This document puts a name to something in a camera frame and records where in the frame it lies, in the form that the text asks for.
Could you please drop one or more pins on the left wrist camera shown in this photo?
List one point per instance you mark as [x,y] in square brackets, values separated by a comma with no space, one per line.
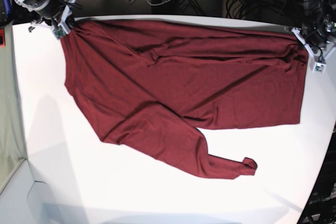
[319,67]

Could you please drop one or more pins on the dark red t-shirt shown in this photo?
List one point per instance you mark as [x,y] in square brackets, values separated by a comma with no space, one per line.
[154,85]

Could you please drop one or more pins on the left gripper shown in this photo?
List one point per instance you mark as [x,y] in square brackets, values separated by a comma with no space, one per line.
[322,57]

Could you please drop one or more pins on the red box at left edge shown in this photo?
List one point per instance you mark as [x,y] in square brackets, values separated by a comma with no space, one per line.
[2,38]

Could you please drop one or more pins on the blue handled tool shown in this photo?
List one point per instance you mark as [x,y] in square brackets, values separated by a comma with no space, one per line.
[8,7]

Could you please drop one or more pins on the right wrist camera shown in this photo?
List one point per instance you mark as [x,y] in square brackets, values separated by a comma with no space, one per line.
[58,33]

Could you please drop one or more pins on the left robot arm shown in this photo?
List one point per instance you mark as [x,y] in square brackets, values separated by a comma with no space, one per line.
[318,27]

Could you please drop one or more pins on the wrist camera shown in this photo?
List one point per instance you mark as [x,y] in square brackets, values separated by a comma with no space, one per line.
[58,33]
[319,67]

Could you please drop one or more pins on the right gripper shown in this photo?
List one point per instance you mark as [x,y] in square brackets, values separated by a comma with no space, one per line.
[54,14]

